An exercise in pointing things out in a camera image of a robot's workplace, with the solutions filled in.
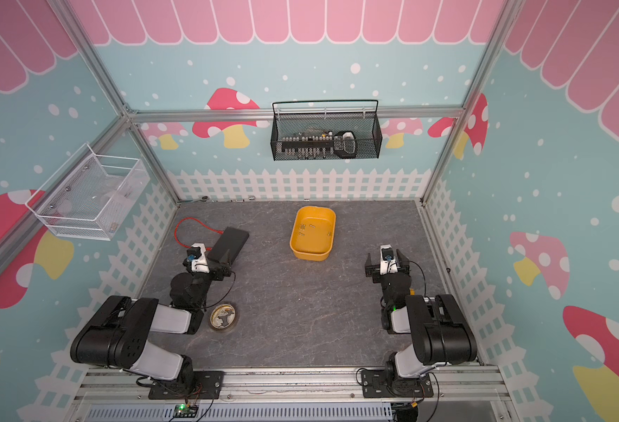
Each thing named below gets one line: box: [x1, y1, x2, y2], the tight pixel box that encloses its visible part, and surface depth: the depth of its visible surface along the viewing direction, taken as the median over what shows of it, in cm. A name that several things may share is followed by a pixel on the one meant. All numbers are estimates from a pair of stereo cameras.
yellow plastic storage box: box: [289, 205, 337, 262], surface depth 111 cm
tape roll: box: [210, 303, 236, 330], surface depth 88 cm
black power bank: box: [206, 226, 250, 264], surface depth 108 cm
